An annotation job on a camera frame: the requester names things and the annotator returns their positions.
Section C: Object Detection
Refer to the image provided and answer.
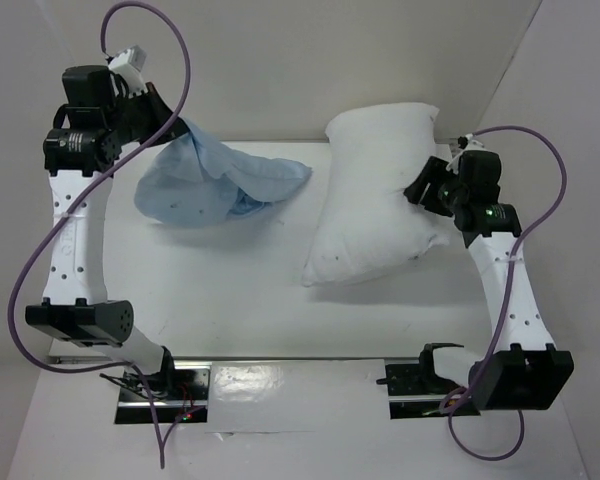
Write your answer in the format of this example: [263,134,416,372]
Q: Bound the purple cable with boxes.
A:
[7,1,191,470]
[442,124,569,459]

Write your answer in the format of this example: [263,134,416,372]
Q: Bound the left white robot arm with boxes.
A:
[25,64,186,399]

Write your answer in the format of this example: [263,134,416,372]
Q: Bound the light blue pillowcase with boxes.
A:
[134,120,312,229]

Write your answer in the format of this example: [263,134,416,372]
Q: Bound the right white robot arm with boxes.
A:
[404,150,574,411]

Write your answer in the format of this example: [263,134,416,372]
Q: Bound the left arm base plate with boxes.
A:
[108,360,211,425]

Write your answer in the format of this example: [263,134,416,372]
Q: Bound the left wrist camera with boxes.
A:
[108,45,147,75]

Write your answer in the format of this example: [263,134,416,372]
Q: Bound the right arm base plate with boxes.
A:
[376,358,457,420]

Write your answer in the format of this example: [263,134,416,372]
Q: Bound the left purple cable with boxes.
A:
[7,1,191,470]

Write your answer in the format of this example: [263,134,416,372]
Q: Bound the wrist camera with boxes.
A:
[108,45,147,75]
[457,133,485,155]

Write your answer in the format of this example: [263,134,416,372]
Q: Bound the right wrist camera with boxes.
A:
[457,133,485,155]

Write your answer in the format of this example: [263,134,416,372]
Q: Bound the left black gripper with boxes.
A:
[103,81,189,148]

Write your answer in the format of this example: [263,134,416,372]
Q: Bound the white pillow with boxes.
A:
[302,102,450,287]

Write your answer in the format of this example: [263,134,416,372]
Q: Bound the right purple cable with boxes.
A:
[442,124,569,459]

